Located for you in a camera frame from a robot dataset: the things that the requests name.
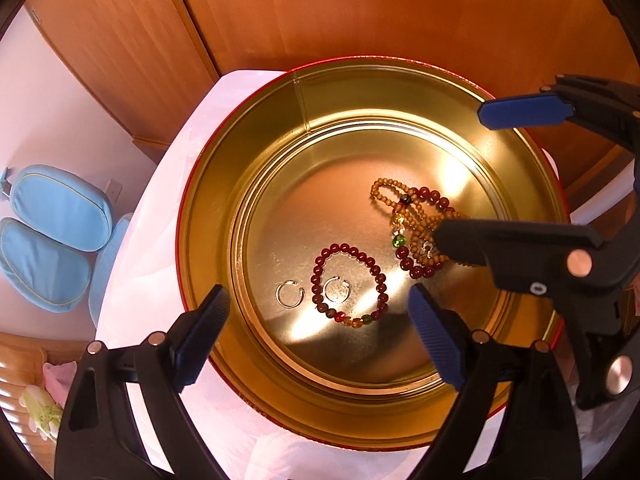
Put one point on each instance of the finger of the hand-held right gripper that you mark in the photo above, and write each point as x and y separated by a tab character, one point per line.
520	247
525	109

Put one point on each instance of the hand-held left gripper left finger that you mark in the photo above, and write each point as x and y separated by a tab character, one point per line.
200	335

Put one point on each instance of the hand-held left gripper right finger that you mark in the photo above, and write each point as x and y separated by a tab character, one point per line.
435	330

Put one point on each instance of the round red cookie tin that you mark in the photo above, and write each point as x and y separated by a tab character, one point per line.
280	240

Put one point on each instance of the pink bed blanket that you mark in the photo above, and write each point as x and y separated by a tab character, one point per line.
57	382

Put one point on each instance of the green plush toy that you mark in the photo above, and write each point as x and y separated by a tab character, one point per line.
42	410

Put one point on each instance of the light blue desk chair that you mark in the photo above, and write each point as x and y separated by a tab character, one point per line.
55	220

